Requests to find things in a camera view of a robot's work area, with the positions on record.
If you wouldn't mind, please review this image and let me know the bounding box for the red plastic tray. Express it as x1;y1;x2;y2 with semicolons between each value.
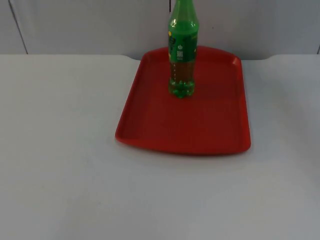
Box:
114;45;252;157

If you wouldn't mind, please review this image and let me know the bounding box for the green plastic bottle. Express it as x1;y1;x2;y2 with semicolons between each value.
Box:
166;0;198;99

